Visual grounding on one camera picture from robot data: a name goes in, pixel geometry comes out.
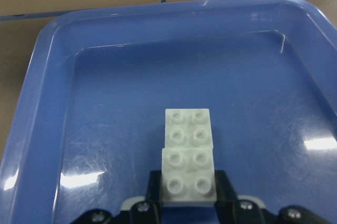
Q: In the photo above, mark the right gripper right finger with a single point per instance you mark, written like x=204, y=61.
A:
x=229, y=207

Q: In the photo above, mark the white block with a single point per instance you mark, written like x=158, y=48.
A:
x=188, y=128
x=188, y=177

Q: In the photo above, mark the blue plastic tray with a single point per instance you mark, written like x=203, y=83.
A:
x=89, y=123

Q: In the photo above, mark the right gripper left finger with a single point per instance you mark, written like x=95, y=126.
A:
x=148, y=208

